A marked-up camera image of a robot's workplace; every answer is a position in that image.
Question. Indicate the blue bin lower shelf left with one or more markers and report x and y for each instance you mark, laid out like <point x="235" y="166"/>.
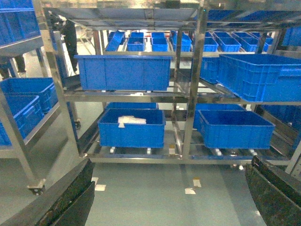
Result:
<point x="149" y="135"/>

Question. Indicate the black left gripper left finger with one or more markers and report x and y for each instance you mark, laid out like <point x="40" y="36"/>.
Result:
<point x="66" y="203"/>

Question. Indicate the stainless steel shelf rack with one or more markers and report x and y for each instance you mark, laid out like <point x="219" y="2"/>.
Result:
<point x="189" y="15"/>

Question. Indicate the blue crate left rack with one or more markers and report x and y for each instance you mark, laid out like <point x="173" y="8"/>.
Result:
<point x="26" y="111"/>

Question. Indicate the left steel shelf rack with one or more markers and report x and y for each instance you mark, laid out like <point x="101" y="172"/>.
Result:
<point x="19" y="34"/>

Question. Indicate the blue bin shelf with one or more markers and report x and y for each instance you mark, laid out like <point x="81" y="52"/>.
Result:
<point x="226" y="129"/>
<point x="149" y="135"/>
<point x="124" y="72"/>

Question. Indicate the person in dark clothes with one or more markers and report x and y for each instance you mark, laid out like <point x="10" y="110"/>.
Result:
<point x="68" y="30"/>

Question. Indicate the blue bin lower shelf right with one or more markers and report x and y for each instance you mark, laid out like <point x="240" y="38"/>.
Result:
<point x="226" y="129"/>

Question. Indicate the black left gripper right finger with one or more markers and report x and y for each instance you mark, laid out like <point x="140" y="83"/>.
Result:
<point x="276" y="194"/>

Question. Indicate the blue bin middle shelf left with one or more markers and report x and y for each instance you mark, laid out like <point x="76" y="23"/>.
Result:
<point x="124" y="72"/>

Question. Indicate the blue crate middle shelf right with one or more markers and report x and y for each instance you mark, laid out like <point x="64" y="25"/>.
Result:
<point x="261" y="77"/>

